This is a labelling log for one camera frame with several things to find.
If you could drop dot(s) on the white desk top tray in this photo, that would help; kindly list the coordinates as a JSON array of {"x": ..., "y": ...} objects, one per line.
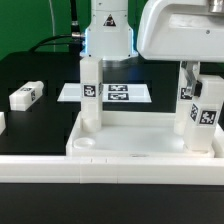
[{"x": 131, "y": 134}]

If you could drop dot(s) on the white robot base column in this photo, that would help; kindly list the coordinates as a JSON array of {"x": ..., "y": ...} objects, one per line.
[{"x": 109, "y": 35}]

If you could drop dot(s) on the white block at left edge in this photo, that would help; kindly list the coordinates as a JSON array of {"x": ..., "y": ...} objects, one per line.
[{"x": 2, "y": 122}]

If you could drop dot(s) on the white front fence bar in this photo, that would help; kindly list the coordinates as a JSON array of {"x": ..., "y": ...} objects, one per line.
[{"x": 132, "y": 170}]

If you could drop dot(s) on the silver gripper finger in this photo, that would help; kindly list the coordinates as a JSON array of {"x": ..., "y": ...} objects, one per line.
[{"x": 191, "y": 70}]

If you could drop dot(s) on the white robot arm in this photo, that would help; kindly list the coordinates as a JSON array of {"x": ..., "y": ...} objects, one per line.
[{"x": 183, "y": 30}]

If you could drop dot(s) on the white marker base plate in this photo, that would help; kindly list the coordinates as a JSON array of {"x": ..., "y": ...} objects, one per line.
[{"x": 130, "y": 93}]

